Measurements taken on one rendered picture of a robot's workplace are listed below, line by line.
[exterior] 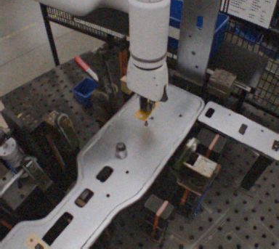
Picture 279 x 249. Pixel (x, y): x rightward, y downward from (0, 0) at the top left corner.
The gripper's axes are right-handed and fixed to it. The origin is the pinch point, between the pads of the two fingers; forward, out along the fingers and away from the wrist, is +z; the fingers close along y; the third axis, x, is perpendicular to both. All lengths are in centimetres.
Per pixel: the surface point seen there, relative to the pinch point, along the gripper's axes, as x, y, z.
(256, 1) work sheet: 54, 13, -15
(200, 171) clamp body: -8.0, 21.5, 5.2
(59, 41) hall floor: 107, -187, 109
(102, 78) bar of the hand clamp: -1.8, -14.1, -3.7
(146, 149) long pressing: -7.5, 4.8, 9.5
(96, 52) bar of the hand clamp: -1.4, -15.4, -11.9
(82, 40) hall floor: 123, -165, 109
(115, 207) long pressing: -26.6, 8.1, 9.8
